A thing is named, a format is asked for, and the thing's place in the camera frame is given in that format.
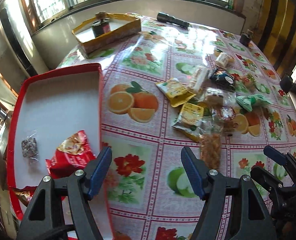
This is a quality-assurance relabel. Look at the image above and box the red snack tray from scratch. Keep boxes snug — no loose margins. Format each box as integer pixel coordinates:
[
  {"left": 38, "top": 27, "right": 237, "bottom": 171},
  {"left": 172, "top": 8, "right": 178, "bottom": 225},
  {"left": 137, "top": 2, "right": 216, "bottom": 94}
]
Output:
[{"left": 6, "top": 63, "right": 114, "bottom": 240}]

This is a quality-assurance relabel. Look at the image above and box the black jar in yellow tray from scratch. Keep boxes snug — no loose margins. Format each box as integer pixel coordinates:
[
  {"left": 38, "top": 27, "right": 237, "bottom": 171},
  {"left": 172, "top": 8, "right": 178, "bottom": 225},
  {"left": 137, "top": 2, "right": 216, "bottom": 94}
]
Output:
[{"left": 91, "top": 11, "right": 111, "bottom": 38}]

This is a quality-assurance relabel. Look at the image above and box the green label twist packet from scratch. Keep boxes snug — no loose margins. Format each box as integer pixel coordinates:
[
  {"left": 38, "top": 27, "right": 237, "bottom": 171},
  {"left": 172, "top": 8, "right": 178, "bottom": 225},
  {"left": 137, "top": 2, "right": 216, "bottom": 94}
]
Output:
[{"left": 241, "top": 73, "right": 257, "bottom": 90}]

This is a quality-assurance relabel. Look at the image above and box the yellow biscuit packet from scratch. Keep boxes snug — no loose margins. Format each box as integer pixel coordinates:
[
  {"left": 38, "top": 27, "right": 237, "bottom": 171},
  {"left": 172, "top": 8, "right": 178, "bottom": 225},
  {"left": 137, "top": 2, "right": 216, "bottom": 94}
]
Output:
[
  {"left": 155, "top": 78, "right": 196, "bottom": 108},
  {"left": 172, "top": 102, "right": 204, "bottom": 142}
]

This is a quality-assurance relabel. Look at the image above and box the floral fruit tablecloth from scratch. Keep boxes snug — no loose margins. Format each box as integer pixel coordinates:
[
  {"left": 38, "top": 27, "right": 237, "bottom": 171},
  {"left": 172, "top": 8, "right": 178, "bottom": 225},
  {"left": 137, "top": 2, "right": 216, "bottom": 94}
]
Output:
[{"left": 60, "top": 16, "right": 296, "bottom": 239}]

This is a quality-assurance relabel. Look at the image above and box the round pastry clear packet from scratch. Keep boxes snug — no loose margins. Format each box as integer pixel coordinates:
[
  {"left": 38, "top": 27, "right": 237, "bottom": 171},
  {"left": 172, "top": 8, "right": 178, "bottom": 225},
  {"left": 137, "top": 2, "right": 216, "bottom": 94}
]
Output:
[{"left": 213, "top": 105, "right": 238, "bottom": 133}]

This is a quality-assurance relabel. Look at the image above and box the green bottle on windowsill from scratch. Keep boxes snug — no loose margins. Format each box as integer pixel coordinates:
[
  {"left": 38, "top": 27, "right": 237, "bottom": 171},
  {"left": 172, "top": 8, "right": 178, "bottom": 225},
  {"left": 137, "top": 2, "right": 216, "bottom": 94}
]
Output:
[{"left": 229, "top": 0, "right": 233, "bottom": 10}]

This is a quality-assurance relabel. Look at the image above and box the green long snack packet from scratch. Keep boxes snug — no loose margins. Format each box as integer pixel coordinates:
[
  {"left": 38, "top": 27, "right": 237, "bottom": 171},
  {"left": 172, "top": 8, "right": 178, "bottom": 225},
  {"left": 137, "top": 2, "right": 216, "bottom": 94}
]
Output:
[{"left": 236, "top": 94, "right": 272, "bottom": 112}]

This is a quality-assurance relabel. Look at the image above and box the black cup at table edge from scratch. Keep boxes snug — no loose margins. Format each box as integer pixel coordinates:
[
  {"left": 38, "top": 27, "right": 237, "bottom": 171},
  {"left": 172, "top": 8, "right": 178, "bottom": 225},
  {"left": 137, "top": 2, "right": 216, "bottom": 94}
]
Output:
[{"left": 280, "top": 74, "right": 296, "bottom": 94}]

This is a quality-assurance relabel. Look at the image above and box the crumbly cake clear packet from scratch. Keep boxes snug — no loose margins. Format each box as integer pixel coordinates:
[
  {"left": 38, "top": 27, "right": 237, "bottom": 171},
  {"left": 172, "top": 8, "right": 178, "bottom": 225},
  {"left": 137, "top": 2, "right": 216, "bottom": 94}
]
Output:
[{"left": 203, "top": 87, "right": 225, "bottom": 107}]

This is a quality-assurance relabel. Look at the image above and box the white tower air conditioner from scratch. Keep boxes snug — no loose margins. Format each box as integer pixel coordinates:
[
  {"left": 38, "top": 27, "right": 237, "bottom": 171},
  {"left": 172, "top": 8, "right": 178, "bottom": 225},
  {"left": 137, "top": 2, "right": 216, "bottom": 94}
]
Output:
[{"left": 0, "top": 0, "right": 49, "bottom": 88}]

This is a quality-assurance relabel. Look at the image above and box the mixed nut bar packet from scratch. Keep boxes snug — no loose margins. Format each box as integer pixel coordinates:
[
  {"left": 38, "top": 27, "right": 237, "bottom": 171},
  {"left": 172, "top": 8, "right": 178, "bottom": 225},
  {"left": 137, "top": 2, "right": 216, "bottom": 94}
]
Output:
[{"left": 21, "top": 130, "right": 39, "bottom": 161}]

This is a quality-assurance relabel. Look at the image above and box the black flashlight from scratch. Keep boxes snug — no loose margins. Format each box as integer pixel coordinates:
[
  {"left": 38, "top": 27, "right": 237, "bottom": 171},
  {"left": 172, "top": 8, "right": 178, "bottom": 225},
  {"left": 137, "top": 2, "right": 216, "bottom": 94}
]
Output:
[{"left": 156, "top": 12, "right": 190, "bottom": 29}]

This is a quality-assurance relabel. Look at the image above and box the yellow cardboard tray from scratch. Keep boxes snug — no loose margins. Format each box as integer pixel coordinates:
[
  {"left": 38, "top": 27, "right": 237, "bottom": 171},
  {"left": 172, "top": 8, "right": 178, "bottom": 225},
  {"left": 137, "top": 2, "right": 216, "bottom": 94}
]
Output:
[{"left": 72, "top": 12, "right": 141, "bottom": 54}]

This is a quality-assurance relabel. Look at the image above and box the black mooncake packet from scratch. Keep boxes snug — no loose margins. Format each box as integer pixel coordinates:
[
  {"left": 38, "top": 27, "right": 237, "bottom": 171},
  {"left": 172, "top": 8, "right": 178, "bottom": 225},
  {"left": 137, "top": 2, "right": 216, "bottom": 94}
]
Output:
[{"left": 209, "top": 68, "right": 235, "bottom": 91}]

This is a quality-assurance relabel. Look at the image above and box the white wafer packet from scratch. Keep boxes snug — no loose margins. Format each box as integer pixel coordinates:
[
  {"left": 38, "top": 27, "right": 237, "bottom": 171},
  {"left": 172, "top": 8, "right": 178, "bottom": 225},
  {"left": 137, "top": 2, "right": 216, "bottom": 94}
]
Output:
[
  {"left": 186, "top": 66, "right": 209, "bottom": 94},
  {"left": 215, "top": 53, "right": 234, "bottom": 69}
]

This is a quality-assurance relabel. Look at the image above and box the fried twist clear packet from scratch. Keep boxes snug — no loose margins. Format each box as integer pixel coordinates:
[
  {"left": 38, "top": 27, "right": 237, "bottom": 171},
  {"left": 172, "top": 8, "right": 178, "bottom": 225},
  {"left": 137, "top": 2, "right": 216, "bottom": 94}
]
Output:
[{"left": 200, "top": 133, "right": 221, "bottom": 170}]

